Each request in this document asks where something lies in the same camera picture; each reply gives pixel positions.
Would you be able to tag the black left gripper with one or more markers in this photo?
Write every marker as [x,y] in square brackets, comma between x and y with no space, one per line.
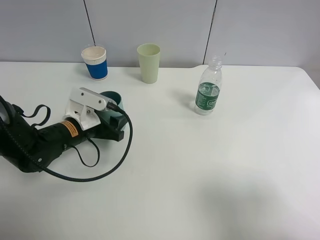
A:
[102,131]

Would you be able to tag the clear water bottle green label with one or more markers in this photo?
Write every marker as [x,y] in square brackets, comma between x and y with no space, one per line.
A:
[209,87]

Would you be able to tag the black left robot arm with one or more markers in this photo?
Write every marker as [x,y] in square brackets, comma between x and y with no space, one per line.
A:
[48,143]

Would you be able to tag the blue white paper cup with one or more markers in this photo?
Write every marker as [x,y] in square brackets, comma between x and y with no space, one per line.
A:
[95,59]

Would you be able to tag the light green plastic cup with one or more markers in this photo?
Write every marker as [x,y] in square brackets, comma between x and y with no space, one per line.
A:
[149,61]

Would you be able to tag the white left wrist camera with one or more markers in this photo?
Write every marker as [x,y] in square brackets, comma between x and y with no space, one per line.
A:
[82,104]

